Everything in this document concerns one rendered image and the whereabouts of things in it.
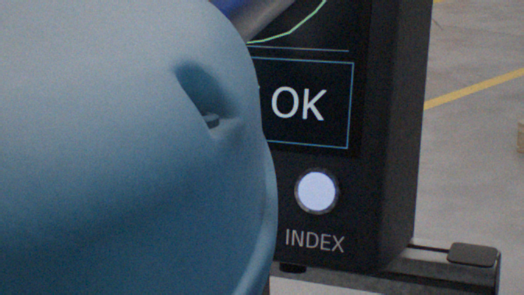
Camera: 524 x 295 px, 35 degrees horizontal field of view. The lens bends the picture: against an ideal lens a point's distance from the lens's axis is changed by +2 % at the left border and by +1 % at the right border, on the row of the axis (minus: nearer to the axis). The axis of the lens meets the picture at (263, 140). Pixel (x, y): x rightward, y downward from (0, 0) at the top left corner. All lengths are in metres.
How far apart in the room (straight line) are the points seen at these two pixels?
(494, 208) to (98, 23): 3.20
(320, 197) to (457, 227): 2.70
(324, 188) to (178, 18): 0.31
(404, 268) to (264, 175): 0.38
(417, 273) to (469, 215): 2.72
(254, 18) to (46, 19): 0.15
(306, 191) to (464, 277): 0.12
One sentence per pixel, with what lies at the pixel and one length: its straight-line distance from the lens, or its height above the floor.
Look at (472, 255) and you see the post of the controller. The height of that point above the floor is 1.06.
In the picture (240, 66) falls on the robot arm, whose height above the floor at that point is 1.26.
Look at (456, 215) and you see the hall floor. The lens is 3.24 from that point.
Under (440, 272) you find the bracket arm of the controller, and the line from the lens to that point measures 0.53.
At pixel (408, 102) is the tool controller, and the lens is 0.50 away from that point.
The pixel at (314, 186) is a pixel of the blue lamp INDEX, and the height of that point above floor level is 1.12.
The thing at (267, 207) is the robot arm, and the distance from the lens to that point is 0.16.
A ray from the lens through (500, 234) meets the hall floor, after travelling 3.12.
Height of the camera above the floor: 1.29
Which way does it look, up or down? 19 degrees down
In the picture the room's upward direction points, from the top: 2 degrees counter-clockwise
